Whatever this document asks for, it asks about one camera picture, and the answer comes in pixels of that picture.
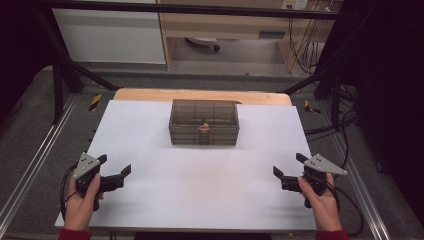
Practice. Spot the person's right hand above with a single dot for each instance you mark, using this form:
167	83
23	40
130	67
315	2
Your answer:
325	211

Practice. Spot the white board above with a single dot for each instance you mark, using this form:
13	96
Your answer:
186	193

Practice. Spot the black metal frame bar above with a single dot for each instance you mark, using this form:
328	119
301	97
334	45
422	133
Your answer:
200	9

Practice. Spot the white cabinet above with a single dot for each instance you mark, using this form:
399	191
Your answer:
110	36

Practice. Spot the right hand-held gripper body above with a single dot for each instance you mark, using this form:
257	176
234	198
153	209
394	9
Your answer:
321	166

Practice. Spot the yellow black tape strip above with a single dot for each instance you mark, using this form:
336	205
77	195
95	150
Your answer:
95	102
310	108

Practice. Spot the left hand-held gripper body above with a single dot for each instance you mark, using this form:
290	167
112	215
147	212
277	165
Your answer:
86	166

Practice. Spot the white wall socket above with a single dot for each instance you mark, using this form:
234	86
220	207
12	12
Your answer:
295	4

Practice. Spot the office chair base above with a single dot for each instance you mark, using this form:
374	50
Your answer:
203	41

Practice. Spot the person's left hand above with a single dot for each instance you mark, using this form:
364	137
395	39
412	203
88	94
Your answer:
78	211

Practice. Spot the light wooden desk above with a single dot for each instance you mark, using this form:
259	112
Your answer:
226	25

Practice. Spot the aluminium rail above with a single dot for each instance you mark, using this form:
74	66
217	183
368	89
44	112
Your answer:
366	193
36	156

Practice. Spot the black metal frame leg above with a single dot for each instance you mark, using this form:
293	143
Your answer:
335	96
58	90

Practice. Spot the wooden table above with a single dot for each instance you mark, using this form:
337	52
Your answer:
150	95

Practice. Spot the black curtain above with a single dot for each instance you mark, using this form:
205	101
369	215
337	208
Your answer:
390	83
16	50

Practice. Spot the small gold heart-shaped jewelry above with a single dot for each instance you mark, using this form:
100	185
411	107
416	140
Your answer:
204	127

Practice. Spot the smoky transparent drawer box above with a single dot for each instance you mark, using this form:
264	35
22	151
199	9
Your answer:
203	115

